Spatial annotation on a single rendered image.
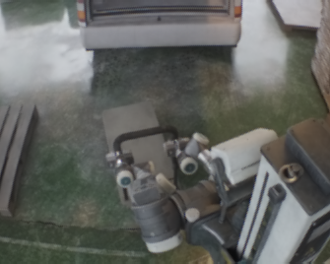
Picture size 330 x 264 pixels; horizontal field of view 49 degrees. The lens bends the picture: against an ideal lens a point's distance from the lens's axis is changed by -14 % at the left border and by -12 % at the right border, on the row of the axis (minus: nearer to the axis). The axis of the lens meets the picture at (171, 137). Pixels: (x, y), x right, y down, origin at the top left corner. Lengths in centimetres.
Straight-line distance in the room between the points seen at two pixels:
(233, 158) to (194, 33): 257
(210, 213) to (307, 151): 54
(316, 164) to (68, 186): 239
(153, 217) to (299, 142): 61
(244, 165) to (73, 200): 199
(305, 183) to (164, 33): 285
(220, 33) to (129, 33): 78
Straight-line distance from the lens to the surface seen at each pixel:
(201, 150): 197
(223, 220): 122
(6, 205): 287
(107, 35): 355
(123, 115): 307
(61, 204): 288
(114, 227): 270
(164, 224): 126
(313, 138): 80
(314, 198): 75
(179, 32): 349
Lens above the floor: 230
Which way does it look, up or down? 47 degrees down
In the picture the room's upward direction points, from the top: 1 degrees counter-clockwise
